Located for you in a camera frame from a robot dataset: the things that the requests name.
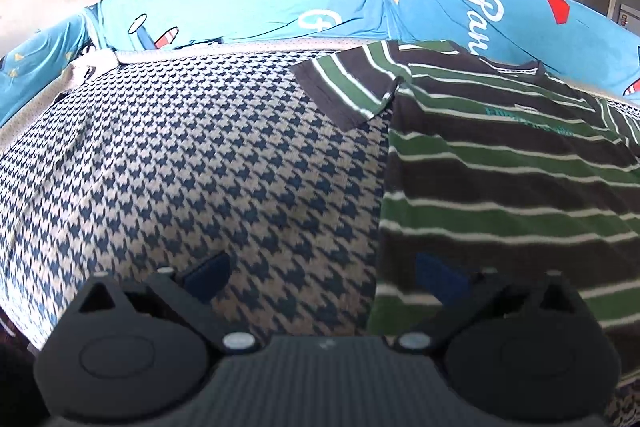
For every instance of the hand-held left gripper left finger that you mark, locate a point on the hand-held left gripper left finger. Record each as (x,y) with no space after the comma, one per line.
(206,274)

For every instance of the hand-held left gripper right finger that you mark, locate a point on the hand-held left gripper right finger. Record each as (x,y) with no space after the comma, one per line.
(440,277)

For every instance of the green brown striped t-shirt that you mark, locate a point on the green brown striped t-shirt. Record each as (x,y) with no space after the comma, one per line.
(490,177)

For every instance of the houndstooth sofa seat cover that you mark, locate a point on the houndstooth sofa seat cover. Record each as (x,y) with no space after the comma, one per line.
(175,167)

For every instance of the blue printed sofa backrest cover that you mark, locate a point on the blue printed sofa backrest cover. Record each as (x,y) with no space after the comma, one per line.
(250,2)

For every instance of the white chest freezer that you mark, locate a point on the white chest freezer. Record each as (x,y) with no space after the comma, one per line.
(630,19)

